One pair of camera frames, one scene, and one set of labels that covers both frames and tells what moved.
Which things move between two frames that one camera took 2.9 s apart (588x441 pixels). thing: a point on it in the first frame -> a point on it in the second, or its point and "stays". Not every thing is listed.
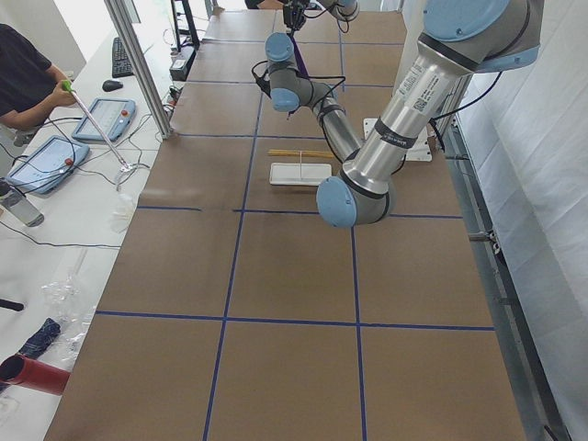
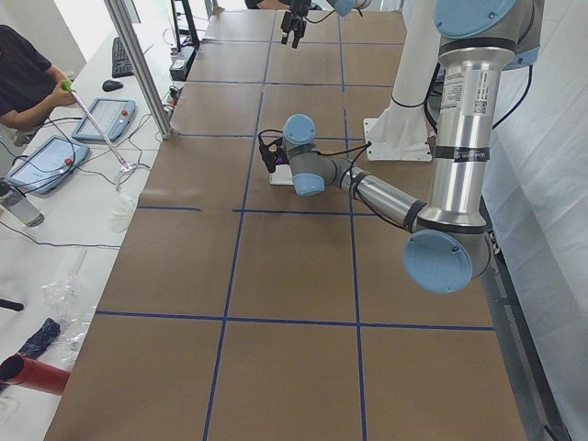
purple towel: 300,66 -> 281,158
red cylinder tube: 20,369 stays
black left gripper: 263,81 -> 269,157
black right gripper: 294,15 stays
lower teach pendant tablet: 48,164 stays
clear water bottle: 18,204 stays
